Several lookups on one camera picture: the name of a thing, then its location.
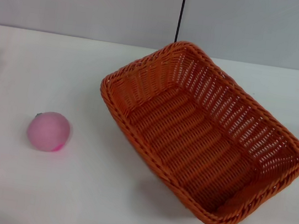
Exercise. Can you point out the orange woven plastic basket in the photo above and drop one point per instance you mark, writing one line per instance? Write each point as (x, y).
(189, 145)

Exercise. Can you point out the pink toy peach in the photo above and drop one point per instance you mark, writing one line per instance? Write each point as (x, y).
(48, 131)

